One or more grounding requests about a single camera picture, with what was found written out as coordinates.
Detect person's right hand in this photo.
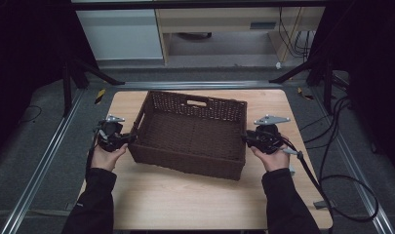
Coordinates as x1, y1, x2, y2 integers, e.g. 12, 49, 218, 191
250, 144, 292, 173

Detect yellow-handled tool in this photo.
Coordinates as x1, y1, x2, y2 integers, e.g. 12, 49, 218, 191
296, 87, 315, 101
94, 88, 107, 105

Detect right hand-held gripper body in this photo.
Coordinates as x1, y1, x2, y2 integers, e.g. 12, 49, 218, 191
248, 114, 292, 155

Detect short metal floor rail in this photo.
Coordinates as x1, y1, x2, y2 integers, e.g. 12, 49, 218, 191
115, 80, 284, 91

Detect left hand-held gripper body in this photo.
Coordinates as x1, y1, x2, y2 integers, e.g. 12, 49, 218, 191
95, 114, 130, 153

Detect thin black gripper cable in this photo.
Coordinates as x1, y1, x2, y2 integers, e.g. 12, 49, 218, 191
84, 129, 103, 180

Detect person's left hand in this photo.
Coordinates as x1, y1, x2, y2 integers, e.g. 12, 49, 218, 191
90, 142, 130, 173

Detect black metal stand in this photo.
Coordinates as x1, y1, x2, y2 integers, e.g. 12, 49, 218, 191
268, 55, 336, 115
61, 58, 126, 118

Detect yellow-handled tool left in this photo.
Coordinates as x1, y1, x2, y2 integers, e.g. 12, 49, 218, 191
94, 88, 107, 105

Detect yellow-handled tool right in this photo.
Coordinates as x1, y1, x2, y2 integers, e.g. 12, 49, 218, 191
296, 87, 315, 101

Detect grey floor strap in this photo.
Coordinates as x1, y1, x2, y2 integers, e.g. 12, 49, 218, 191
31, 209, 71, 217

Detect brown wicker basket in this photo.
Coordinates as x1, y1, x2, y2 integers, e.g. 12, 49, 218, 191
128, 90, 248, 182

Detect black floor cables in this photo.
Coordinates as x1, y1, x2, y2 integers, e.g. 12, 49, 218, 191
298, 96, 354, 183

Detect long metal floor rail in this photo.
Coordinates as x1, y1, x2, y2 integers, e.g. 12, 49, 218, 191
310, 89, 395, 234
1, 89, 86, 234

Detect thick black gripper cable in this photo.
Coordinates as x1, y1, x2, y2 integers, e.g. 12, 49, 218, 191
279, 136, 380, 234

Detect thin looped floor cable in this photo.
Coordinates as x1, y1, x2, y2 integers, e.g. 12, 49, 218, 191
20, 104, 43, 124

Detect black curtain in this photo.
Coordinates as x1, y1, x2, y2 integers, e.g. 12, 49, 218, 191
315, 0, 395, 178
0, 0, 99, 160

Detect light wooden desk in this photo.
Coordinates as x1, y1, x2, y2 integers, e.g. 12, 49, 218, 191
155, 7, 326, 64

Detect white cabinet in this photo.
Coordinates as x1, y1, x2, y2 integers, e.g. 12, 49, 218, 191
75, 9, 164, 61

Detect black cables under desk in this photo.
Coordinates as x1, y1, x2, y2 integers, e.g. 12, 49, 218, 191
277, 7, 317, 60

